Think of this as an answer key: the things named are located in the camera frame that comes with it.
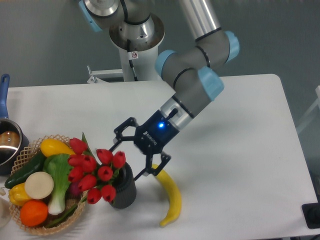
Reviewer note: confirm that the yellow bell pepper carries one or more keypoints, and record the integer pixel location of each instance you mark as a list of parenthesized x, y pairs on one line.
[(18, 196)]

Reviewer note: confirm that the red tulip bouquet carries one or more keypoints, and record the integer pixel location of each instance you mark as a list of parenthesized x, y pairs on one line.
[(96, 175)]

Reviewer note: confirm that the blue handled saucepan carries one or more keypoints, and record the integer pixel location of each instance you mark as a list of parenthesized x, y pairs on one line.
[(12, 138)]

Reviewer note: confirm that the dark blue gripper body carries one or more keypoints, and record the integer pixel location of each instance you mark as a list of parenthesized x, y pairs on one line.
[(155, 133)]

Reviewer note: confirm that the woven wicker basket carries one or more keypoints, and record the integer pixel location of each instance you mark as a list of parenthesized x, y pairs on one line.
[(25, 156)]

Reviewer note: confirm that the dark green chili pepper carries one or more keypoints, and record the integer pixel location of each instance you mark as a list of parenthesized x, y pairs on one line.
[(73, 209)]

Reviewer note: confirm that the green bok choy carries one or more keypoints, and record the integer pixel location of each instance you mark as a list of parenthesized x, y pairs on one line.
[(58, 168)]

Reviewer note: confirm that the black device at table corner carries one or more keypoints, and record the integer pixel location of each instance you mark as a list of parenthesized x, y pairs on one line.
[(311, 212)]

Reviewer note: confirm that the orange fruit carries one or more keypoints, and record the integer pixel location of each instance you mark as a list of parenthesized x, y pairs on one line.
[(33, 213)]

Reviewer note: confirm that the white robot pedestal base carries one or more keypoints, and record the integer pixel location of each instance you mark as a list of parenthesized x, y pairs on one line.
[(138, 50)]

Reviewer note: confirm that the purple sweet potato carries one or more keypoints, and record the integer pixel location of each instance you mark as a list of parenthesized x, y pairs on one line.
[(74, 189)]

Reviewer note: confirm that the yellow squash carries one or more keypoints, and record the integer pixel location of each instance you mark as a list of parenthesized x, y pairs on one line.
[(50, 147)]

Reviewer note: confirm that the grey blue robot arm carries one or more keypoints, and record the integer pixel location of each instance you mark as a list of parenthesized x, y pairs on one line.
[(191, 74)]

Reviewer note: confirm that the dark grey ribbed vase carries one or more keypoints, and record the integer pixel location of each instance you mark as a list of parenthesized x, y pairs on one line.
[(125, 187)]

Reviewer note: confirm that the white frame at right edge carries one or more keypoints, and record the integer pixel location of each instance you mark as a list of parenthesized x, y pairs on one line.
[(310, 114)]

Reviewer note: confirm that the white round radish slice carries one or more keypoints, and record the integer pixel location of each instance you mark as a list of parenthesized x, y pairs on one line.
[(39, 185)]

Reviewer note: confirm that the green cucumber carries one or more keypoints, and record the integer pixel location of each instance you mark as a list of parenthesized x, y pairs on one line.
[(35, 164)]

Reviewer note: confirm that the yellow banana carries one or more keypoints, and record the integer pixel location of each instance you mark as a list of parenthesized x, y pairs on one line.
[(174, 198)]

